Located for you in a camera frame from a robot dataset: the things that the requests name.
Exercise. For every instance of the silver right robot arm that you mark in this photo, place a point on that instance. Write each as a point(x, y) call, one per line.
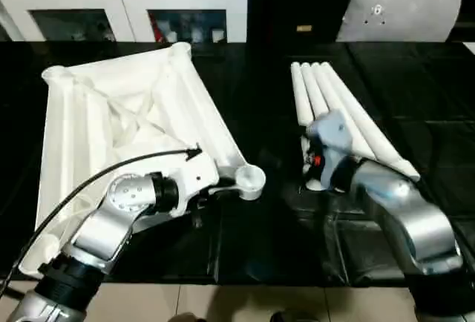
point(408, 207)

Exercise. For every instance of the black right robot foot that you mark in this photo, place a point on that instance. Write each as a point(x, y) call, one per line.
point(293, 317)

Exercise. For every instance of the small white cup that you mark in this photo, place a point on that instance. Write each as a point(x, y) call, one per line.
point(219, 35)
point(173, 36)

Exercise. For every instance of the white plastic table leg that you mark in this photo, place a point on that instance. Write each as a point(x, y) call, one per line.
point(333, 95)
point(318, 95)
point(301, 95)
point(348, 95)

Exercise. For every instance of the light grey printed pillow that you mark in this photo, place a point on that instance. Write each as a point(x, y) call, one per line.
point(401, 6)

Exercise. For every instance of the black work mat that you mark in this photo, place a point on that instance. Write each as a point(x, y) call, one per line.
point(259, 114)

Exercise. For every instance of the white glass-door cabinet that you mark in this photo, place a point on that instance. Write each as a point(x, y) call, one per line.
point(130, 10)

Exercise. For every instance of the white flat panel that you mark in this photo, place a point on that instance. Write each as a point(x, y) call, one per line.
point(469, 48)

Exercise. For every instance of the black cabinet with gold label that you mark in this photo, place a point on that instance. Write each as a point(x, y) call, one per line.
point(282, 3)

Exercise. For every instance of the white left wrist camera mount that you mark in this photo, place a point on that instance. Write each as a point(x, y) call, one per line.
point(193, 181)

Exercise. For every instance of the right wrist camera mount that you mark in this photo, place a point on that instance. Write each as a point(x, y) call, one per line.
point(332, 133)

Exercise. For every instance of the black robot foot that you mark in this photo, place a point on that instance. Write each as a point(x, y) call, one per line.
point(185, 318)
point(293, 317)

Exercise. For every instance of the black left robot foot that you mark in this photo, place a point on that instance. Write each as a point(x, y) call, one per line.
point(185, 318)

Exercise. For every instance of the red item in cabinet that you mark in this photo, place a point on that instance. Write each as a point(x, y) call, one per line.
point(156, 27)

